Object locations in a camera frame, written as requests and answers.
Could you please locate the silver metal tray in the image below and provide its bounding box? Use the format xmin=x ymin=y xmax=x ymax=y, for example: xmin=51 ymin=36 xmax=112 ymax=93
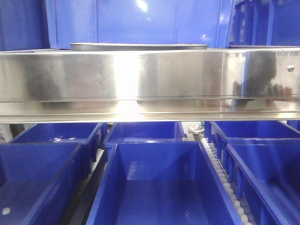
xmin=70 ymin=42 xmax=208 ymax=51

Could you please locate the blue rear centre bin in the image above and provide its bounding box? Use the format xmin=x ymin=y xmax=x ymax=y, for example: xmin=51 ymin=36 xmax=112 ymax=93
xmin=103 ymin=121 xmax=187 ymax=152

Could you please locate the blue bin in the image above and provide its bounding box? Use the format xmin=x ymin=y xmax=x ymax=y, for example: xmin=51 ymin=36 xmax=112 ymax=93
xmin=10 ymin=123 xmax=108 ymax=178
xmin=87 ymin=142 xmax=241 ymax=225
xmin=227 ymin=143 xmax=300 ymax=225
xmin=103 ymin=121 xmax=187 ymax=152
xmin=204 ymin=120 xmax=300 ymax=165
xmin=0 ymin=143 xmax=83 ymax=225

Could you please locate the white sneaker shoe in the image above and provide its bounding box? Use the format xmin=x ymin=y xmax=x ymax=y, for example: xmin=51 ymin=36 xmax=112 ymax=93
xmin=187 ymin=124 xmax=205 ymax=134

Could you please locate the blue rear left bin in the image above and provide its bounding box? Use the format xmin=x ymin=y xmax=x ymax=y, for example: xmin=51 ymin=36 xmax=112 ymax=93
xmin=10 ymin=123 xmax=108 ymax=178

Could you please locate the blue rear right bin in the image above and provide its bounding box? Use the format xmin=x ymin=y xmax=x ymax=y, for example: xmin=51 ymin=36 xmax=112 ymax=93
xmin=204 ymin=120 xmax=300 ymax=165

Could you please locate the blue lower centre bin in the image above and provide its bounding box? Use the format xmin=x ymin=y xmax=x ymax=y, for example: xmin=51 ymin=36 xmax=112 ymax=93
xmin=87 ymin=142 xmax=241 ymax=225

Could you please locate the large blue upper crate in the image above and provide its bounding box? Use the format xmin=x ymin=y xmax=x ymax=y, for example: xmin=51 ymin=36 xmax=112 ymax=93
xmin=45 ymin=0 xmax=234 ymax=49

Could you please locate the blue lower right bin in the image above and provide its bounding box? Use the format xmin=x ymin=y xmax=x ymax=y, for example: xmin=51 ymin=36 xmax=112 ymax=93
xmin=227 ymin=143 xmax=300 ymax=225

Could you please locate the blue lower left bin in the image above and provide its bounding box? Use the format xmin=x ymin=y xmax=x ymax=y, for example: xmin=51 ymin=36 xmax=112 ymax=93
xmin=0 ymin=143 xmax=83 ymax=225

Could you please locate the blue upper right crate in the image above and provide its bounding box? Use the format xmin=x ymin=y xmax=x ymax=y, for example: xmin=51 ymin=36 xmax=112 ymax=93
xmin=229 ymin=0 xmax=300 ymax=46

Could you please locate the stainless steel shelf front rail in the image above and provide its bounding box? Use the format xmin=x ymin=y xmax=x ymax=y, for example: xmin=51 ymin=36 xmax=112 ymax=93
xmin=0 ymin=47 xmax=300 ymax=124

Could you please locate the white roller track rail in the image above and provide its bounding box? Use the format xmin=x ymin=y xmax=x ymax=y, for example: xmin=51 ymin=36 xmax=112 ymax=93
xmin=200 ymin=138 xmax=252 ymax=225

